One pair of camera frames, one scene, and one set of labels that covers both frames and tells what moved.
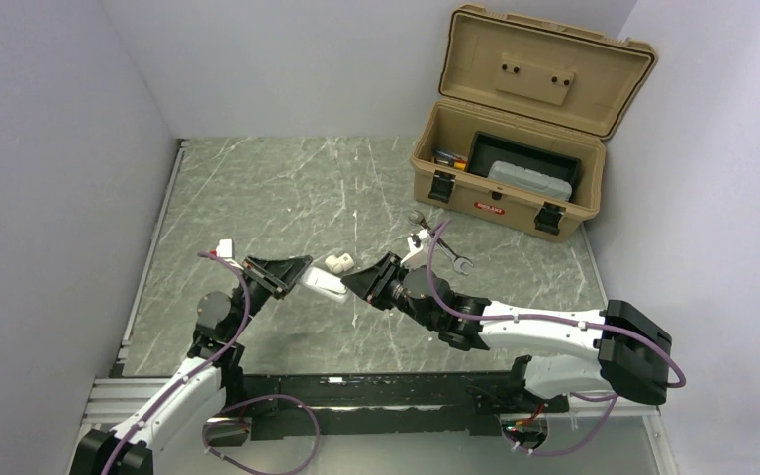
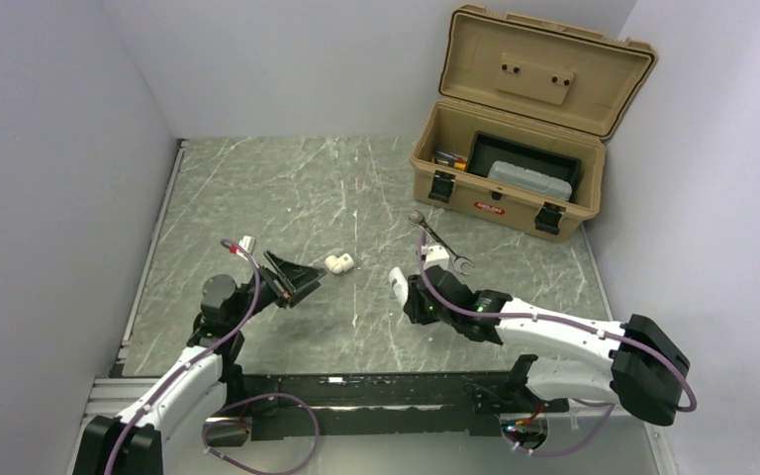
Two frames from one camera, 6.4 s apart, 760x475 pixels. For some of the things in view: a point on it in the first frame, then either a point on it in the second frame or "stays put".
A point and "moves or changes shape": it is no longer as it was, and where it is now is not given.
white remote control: [324, 283] moves or changes shape
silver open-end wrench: [418, 217] stays put
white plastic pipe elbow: [344, 262] stays put
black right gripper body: [383, 297] -> [423, 313]
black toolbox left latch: [441, 186] stays put
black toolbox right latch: [548, 218] stays put
